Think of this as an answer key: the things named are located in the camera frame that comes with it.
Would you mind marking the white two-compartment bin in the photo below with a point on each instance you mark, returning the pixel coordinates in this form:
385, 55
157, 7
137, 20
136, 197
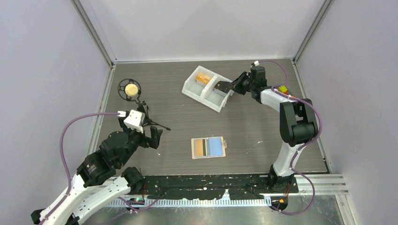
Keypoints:
205, 95

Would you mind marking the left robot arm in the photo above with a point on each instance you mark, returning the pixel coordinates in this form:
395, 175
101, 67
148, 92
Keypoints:
86, 194

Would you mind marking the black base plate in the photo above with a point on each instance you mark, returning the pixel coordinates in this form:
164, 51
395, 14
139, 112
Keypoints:
210, 187

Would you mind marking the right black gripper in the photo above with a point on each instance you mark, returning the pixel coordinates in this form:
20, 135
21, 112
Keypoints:
237, 83

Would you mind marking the orange toy with blocks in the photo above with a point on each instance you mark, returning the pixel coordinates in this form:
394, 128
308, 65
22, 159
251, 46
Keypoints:
285, 92

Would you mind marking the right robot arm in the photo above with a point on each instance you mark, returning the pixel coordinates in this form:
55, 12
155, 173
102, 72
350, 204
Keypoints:
297, 122

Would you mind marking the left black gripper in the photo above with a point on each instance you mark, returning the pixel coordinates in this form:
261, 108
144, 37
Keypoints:
153, 141

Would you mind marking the beige card holder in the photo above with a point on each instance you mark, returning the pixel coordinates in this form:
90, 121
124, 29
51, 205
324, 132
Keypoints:
216, 146

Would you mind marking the gold VIP credit card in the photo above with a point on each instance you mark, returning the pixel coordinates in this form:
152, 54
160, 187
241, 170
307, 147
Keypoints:
200, 148

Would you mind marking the orange card stack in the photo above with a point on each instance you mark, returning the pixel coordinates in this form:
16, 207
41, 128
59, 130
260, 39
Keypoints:
202, 79

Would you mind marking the black card stack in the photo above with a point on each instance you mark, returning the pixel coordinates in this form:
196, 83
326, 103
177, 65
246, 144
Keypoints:
221, 93

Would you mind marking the black credit card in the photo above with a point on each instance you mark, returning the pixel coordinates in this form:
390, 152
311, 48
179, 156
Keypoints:
224, 86

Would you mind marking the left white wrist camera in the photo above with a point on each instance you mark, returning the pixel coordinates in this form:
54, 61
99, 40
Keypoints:
135, 120

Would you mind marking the microphone on black tripod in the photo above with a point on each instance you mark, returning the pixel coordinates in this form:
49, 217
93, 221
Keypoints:
130, 90

